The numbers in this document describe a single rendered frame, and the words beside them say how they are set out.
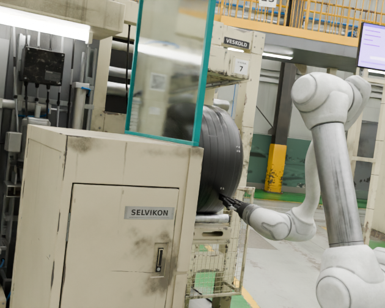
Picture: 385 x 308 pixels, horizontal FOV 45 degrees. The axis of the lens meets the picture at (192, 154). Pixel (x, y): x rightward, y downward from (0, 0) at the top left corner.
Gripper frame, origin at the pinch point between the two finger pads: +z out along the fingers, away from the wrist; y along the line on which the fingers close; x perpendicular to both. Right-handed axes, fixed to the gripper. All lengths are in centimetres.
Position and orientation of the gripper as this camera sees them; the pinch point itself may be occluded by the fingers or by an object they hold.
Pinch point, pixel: (224, 198)
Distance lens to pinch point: 212.1
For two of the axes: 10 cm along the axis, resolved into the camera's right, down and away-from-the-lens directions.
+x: -1.8, 9.7, 1.6
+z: -4.7, -2.3, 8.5
